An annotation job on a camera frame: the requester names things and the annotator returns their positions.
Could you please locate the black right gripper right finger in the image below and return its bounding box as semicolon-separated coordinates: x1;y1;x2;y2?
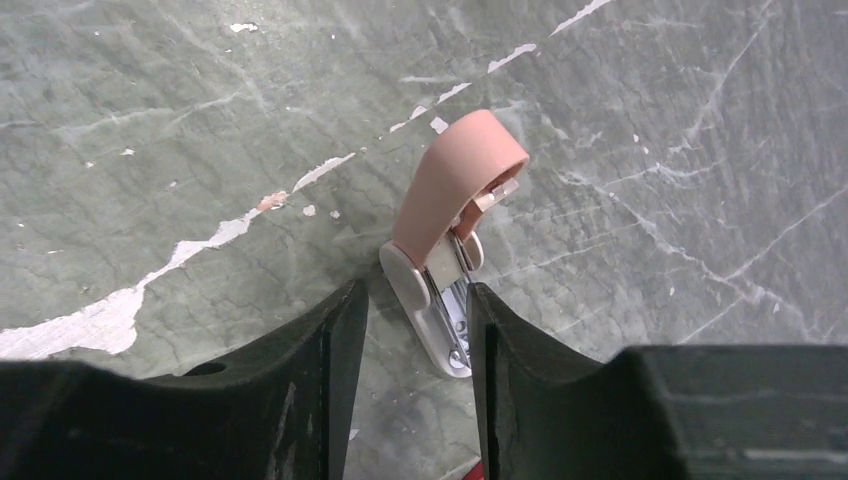
468;283;847;479

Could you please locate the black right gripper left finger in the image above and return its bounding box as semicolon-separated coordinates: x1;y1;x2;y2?
1;279;369;479

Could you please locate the small staple box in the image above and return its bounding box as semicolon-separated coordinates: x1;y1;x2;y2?
439;457;485;480

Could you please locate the pink white stapler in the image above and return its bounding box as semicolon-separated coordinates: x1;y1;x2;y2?
379;109;529;378

